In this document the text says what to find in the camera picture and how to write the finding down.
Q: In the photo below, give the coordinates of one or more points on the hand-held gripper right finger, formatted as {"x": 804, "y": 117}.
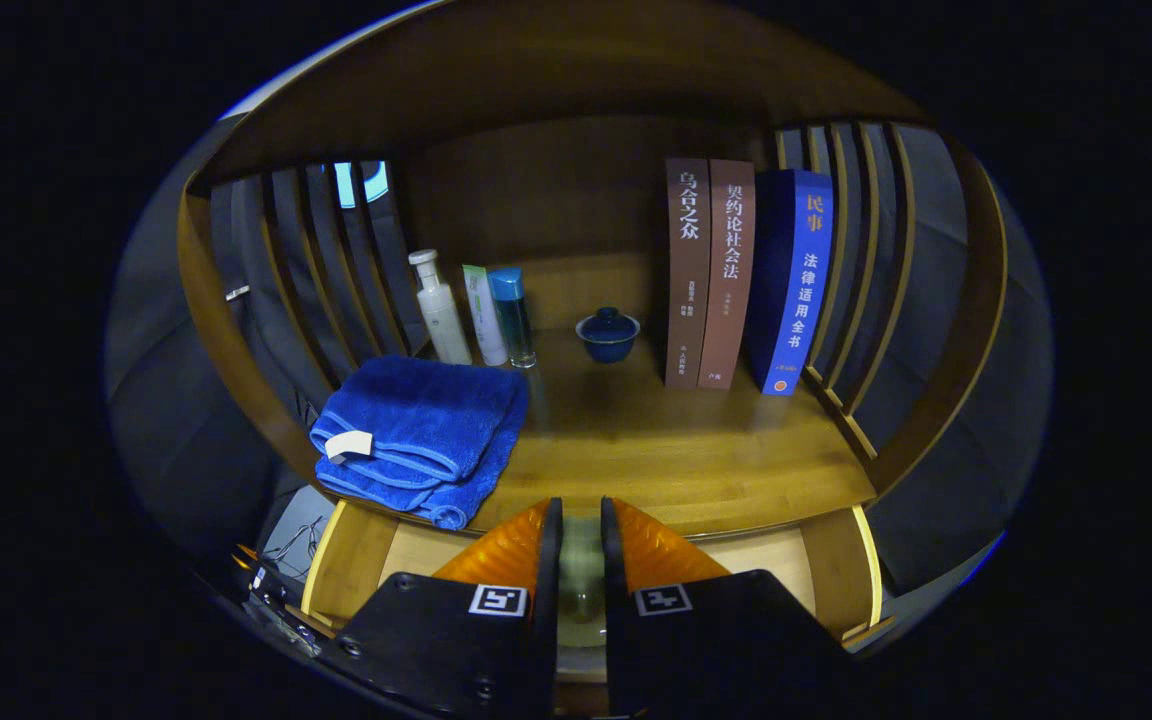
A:
{"x": 716, "y": 650}

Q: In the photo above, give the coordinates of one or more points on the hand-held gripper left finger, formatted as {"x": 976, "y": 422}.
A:
{"x": 456, "y": 650}

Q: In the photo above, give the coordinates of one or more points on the wooden drawer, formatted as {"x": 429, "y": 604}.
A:
{"x": 356, "y": 560}

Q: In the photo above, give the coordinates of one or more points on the wooden countertop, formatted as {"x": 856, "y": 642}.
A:
{"x": 636, "y": 440}

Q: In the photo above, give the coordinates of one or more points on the wooden cabinet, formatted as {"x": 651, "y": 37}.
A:
{"x": 556, "y": 190}

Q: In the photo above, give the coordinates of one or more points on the blue folded towel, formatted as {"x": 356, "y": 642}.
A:
{"x": 426, "y": 410}

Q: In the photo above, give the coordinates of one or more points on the blue lidded teacup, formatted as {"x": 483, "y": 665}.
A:
{"x": 608, "y": 338}

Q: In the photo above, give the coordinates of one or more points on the white green tube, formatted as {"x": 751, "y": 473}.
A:
{"x": 484, "y": 320}

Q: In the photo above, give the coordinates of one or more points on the teal capped bottle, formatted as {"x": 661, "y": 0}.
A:
{"x": 513, "y": 320}

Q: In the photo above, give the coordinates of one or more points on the white pump bottle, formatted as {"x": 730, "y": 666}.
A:
{"x": 441, "y": 315}

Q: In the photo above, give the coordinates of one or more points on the reddish brown book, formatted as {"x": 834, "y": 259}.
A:
{"x": 728, "y": 280}

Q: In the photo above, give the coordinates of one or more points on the dark brown book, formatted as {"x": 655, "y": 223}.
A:
{"x": 687, "y": 280}

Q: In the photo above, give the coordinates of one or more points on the blue book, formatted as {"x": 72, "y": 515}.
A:
{"x": 801, "y": 280}

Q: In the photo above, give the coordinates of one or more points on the silver metal clip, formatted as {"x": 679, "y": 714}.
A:
{"x": 236, "y": 293}

